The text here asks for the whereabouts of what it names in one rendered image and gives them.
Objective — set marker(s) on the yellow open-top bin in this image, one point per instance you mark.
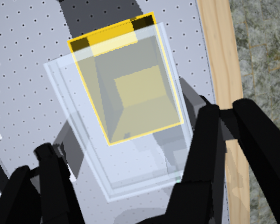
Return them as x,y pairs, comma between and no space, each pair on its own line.
136,23

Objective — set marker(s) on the light grey base plate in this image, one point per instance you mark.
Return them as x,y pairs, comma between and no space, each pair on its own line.
33,32

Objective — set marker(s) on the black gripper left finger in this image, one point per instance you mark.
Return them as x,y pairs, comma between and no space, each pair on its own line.
58,201

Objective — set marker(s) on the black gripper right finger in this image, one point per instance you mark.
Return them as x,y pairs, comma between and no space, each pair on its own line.
198,198

